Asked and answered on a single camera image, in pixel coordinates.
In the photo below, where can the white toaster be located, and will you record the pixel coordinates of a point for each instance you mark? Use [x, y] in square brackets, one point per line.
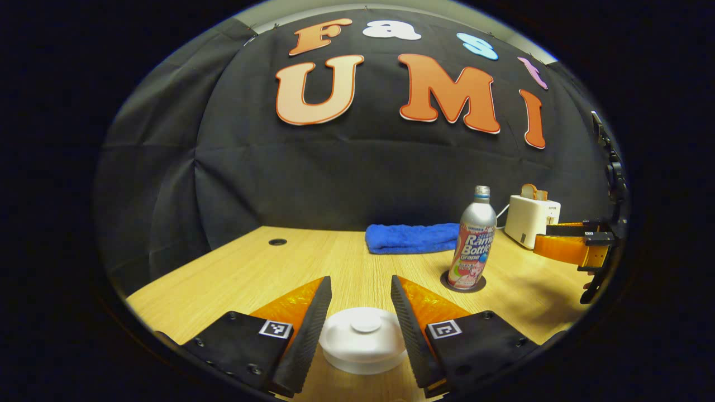
[528, 220]

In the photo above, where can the white teacup lid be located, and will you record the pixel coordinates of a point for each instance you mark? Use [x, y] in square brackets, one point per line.
[366, 335]

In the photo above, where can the bread slice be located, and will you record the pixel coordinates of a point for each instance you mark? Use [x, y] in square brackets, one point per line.
[530, 191]

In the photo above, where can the blue towel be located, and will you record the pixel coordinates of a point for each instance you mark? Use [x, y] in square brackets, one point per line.
[408, 238]

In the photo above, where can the dark round coaster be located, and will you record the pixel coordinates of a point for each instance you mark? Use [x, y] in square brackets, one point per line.
[444, 279]

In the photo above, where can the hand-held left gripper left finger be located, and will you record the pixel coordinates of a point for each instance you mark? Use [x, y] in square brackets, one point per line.
[307, 340]

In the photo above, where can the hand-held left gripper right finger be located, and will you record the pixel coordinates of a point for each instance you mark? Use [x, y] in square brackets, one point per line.
[410, 340]

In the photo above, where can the silver water bottle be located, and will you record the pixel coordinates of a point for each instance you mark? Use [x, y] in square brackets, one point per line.
[475, 223]

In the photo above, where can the black metal stand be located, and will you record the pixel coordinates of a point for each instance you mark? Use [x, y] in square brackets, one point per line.
[599, 127]

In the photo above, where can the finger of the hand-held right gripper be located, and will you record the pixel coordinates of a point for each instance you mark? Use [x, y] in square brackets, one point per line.
[564, 228]
[561, 248]

